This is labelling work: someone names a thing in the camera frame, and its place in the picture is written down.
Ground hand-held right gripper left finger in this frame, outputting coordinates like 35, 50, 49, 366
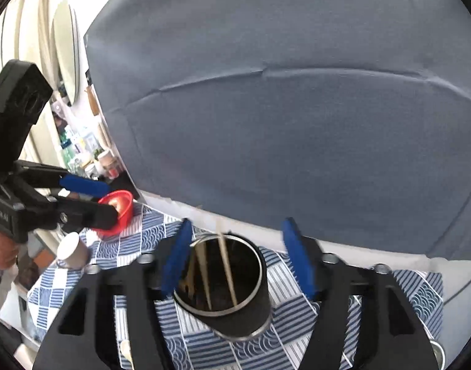
33, 218, 194, 370

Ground metal cup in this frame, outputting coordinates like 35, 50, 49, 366
428, 340, 449, 370

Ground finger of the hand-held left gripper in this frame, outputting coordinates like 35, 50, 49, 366
46, 195, 119, 236
15, 160, 111, 199

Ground cream curtain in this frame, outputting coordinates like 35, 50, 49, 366
0, 0, 62, 162

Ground person's left hand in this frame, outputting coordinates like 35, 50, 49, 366
0, 230, 19, 275

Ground blue white patterned tablecloth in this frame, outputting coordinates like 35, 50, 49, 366
27, 200, 445, 370

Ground red plastic bowl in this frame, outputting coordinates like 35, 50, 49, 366
87, 190, 135, 240

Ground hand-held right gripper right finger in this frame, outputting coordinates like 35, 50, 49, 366
282, 217, 440, 370

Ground cluster of bottles and jars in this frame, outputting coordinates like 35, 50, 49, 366
50, 96, 125, 181

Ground black cylindrical utensil holder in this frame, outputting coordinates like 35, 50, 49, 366
173, 233, 274, 342

